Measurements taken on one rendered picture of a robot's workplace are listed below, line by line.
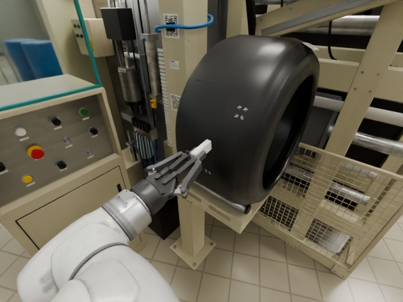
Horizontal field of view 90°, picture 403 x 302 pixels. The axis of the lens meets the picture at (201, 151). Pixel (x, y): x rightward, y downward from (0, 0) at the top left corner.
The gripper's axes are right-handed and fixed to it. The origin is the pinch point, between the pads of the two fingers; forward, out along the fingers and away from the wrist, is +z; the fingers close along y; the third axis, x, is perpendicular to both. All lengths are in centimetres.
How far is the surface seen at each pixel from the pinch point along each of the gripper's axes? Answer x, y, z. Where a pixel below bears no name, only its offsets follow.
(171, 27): -22.7, 31.8, 25.2
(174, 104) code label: 7.2, 36.6, 23.8
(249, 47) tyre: -18.9, 1.6, 25.7
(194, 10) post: -26, 28, 34
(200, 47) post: -14.1, 28.4, 35.5
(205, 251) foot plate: 127, 24, 16
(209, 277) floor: 127, 10, 4
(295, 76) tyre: -13.1, -12.3, 25.0
